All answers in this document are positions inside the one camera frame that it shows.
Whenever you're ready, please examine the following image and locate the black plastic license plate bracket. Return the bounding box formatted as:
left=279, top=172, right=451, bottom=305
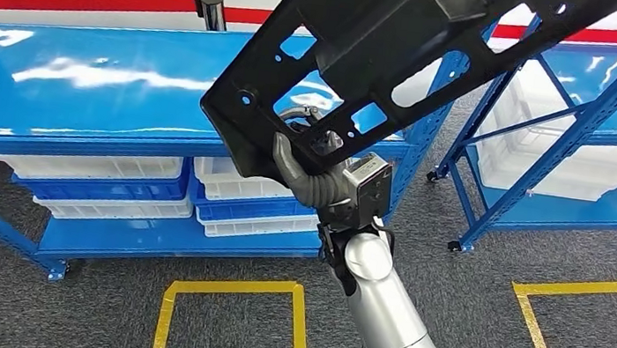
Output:
left=191, top=0, right=617, bottom=225

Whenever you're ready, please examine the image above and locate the yellow floor tape square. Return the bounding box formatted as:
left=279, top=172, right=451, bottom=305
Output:
left=151, top=264, right=322, bottom=348

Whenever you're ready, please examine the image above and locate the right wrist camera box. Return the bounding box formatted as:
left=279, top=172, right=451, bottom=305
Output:
left=337, top=149, right=396, bottom=222

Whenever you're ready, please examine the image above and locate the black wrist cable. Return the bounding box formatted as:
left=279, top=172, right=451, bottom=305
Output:
left=308, top=213, right=398, bottom=300

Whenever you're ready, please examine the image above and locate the black stanchion post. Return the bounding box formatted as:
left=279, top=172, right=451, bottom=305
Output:
left=190, top=0, right=231, bottom=33

